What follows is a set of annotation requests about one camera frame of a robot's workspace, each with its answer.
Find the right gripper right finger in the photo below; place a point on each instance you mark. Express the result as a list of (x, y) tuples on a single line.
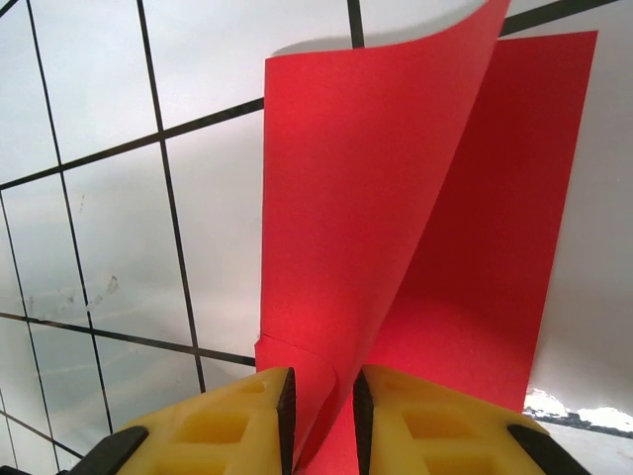
[(445, 435)]

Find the red cloth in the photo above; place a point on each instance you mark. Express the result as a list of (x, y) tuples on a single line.
[(346, 198)]

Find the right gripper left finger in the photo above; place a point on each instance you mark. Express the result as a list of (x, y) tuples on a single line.
[(212, 430)]

